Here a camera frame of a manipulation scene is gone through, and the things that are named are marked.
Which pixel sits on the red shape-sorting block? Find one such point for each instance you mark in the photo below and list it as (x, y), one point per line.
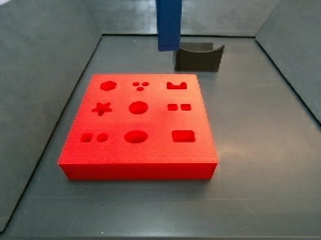
(141, 129)

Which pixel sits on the blue rectangular peg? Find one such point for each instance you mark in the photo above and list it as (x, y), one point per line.
(169, 15)

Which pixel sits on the dark grey curved holder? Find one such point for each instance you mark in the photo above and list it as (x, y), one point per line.
(198, 56)

